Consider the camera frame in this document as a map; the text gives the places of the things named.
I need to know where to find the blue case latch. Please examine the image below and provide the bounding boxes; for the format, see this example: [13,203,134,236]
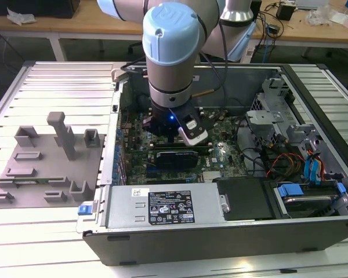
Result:
[77,203,93,216]

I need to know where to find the black plastic bay cover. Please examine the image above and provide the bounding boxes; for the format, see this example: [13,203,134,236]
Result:
[212,176,279,221]

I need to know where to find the black graphics card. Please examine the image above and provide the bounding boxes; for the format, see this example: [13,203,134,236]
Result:
[148,148,200,170]

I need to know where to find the white crumpled bag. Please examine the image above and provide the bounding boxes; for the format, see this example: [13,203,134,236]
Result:
[6,8,36,24]

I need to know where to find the blue flat data wire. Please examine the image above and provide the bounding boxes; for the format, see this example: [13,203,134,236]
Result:
[311,155,326,186]
[303,156,314,183]

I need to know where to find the grey power supply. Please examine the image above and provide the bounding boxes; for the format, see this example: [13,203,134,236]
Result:
[106,185,223,229]

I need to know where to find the long wooden desk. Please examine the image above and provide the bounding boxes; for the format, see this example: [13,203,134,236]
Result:
[0,0,348,63]

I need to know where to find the black tower box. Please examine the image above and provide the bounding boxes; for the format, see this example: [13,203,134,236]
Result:
[251,0,263,23]

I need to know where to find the silver chipset heat sink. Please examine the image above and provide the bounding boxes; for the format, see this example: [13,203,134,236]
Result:
[202,170,222,184]

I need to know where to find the green RAM stick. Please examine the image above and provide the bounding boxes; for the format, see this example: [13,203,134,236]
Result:
[13,178,52,185]

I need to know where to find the black computer box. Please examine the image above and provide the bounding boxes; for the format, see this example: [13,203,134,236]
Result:
[0,0,81,19]

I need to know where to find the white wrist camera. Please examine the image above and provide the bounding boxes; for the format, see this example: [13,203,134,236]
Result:
[177,114,209,147]

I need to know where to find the open black PC case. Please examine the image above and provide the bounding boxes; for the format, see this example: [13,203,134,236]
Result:
[75,62,348,266]

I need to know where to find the grey metal drive cage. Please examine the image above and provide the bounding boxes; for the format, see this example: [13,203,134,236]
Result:
[245,75,327,153]

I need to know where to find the red yellow power wire bundle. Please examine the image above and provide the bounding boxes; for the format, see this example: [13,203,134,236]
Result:
[266,152,306,178]

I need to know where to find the clear plastic bags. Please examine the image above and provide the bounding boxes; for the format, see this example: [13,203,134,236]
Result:
[306,5,330,26]

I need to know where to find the grey parts rack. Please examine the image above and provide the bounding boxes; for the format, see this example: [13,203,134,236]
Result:
[0,111,106,210]

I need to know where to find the grey flat box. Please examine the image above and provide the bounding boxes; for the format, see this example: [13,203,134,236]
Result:
[295,0,329,9]

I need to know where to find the black wire bundle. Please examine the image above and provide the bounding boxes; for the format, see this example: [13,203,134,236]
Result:
[239,143,273,178]

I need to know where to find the green motherboard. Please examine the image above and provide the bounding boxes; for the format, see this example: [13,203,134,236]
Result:
[117,108,250,185]

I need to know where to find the small black box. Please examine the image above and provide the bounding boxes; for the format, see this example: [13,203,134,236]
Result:
[275,3,296,21]

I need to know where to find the hard disk in blue carrier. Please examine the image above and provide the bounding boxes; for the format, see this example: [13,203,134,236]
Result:
[274,181,346,220]

